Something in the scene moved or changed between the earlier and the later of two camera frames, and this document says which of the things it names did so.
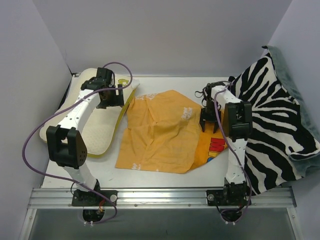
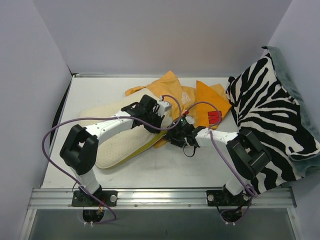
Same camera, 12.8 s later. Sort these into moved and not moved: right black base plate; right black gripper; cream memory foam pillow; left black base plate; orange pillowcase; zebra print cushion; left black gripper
Moved: orange pillowcase; left black gripper; cream memory foam pillow; right black gripper
Not moved: right black base plate; left black base plate; zebra print cushion
